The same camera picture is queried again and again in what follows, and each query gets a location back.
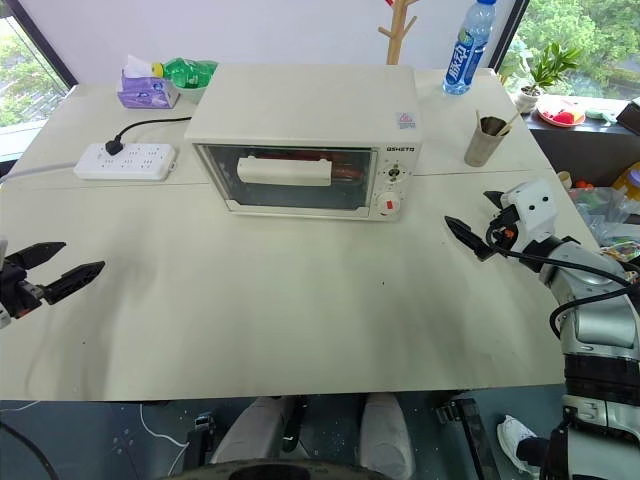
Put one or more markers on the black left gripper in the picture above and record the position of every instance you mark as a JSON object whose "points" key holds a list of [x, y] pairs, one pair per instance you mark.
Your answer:
{"points": [[17, 290]]}

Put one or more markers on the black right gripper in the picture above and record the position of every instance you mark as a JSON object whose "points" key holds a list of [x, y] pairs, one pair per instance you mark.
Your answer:
{"points": [[504, 232]]}

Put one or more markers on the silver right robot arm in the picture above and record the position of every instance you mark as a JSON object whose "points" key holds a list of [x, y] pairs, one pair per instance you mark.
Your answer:
{"points": [[600, 320]]}

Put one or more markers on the pink and white sticker label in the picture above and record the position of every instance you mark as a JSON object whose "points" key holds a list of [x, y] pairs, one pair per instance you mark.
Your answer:
{"points": [[406, 120]]}

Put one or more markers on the plate with red toy food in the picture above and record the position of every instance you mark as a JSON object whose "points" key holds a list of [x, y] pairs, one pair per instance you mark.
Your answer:
{"points": [[560, 115]]}

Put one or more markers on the white toaster oven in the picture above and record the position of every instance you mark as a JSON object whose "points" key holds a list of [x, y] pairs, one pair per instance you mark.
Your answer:
{"points": [[300, 100]]}

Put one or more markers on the metal cup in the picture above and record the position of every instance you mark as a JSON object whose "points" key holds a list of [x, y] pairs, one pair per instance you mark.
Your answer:
{"points": [[482, 145]]}

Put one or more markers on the short wooden stick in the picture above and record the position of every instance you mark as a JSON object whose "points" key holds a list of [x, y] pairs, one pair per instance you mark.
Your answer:
{"points": [[478, 120]]}

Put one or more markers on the long wooden stick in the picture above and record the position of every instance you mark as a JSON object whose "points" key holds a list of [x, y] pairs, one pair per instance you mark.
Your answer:
{"points": [[511, 122]]}

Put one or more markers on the clear plastic bag clutter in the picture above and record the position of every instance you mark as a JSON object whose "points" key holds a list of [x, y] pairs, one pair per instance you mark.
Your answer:
{"points": [[607, 215]]}

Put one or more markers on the white power strip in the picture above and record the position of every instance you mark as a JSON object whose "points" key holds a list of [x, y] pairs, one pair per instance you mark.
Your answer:
{"points": [[125, 161]]}

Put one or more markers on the yellow container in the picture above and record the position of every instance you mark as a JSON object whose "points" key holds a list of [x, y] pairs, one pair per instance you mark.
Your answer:
{"points": [[629, 181]]}

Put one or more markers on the teal toy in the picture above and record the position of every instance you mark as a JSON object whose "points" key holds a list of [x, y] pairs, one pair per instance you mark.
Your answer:
{"points": [[600, 115]]}

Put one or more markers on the blue drink bottle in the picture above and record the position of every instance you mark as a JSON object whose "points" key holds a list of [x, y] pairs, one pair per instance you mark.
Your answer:
{"points": [[467, 55]]}

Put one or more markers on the potted green plant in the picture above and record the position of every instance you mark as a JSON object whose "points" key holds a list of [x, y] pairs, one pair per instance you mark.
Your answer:
{"points": [[547, 65]]}

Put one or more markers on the dark box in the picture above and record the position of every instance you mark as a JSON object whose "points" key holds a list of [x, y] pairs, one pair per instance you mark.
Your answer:
{"points": [[630, 117]]}

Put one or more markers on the purple tissue box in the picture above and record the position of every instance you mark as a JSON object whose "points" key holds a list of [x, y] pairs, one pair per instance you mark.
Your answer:
{"points": [[147, 92]]}

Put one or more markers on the wooden coat rack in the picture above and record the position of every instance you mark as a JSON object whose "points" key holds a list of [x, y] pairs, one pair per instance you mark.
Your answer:
{"points": [[397, 35]]}

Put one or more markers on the black table leg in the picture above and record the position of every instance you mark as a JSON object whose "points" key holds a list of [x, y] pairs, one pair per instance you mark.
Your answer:
{"points": [[472, 435], [201, 440]]}

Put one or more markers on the white sneaker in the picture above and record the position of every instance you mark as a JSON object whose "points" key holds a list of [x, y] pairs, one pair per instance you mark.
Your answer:
{"points": [[515, 440]]}

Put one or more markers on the grey rounded leg shape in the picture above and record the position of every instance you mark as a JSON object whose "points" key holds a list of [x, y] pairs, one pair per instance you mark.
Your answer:
{"points": [[255, 435], [385, 435]]}

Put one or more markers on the green plastic bottle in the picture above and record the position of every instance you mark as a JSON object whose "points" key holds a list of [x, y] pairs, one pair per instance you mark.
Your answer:
{"points": [[192, 70]]}

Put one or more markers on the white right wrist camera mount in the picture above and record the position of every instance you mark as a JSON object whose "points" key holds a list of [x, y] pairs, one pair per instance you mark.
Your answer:
{"points": [[535, 210]]}

